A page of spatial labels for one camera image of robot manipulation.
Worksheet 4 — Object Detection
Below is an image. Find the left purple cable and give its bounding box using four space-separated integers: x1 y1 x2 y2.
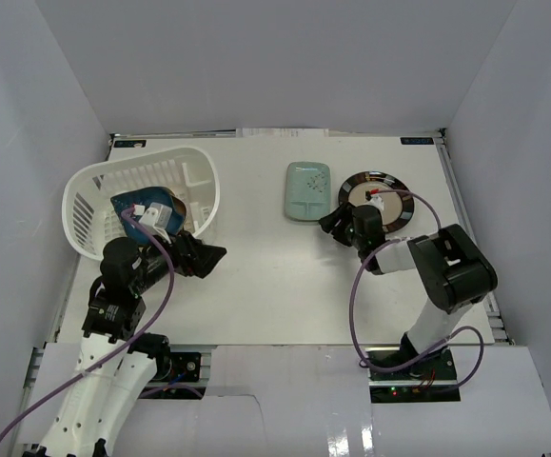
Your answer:
0 209 177 457

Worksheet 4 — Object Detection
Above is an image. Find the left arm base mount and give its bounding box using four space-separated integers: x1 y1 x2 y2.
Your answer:
140 351 211 400

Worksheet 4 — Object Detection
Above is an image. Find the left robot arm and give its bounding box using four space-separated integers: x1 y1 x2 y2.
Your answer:
25 231 226 456

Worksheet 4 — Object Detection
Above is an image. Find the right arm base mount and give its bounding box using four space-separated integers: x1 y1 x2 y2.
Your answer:
368 348 461 405

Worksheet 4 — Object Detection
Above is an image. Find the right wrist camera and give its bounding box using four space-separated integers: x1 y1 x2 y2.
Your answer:
364 189 384 211

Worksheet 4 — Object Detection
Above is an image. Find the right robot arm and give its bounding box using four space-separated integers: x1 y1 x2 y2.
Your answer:
319 203 498 380

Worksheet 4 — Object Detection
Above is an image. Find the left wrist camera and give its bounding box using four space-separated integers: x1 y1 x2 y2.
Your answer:
133 203 172 243

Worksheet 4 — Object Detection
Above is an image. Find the dark blue leaf plate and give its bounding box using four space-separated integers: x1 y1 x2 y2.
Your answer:
109 187 187 246

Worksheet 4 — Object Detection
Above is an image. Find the pink panda square plate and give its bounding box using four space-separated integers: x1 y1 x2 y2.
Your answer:
168 194 187 234

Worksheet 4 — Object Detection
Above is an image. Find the white plastic dish bin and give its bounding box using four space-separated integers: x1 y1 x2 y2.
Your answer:
62 140 221 261

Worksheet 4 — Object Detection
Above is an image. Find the round black rimmed plate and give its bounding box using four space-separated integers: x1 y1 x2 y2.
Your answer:
337 171 415 234

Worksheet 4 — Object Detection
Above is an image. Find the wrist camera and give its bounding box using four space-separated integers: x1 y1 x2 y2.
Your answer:
133 203 172 243
364 189 384 211

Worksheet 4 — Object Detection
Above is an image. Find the light teal rectangular plate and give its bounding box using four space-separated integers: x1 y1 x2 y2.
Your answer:
284 161 331 222

